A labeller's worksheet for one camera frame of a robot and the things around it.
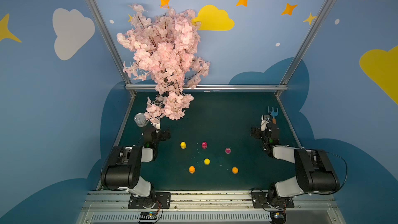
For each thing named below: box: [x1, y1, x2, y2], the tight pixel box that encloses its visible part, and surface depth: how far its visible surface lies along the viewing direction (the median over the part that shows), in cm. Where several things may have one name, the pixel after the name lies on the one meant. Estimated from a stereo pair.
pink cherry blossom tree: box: [117, 3, 211, 126], surface depth 76 cm
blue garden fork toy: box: [267, 105, 279, 125], surface depth 110 cm
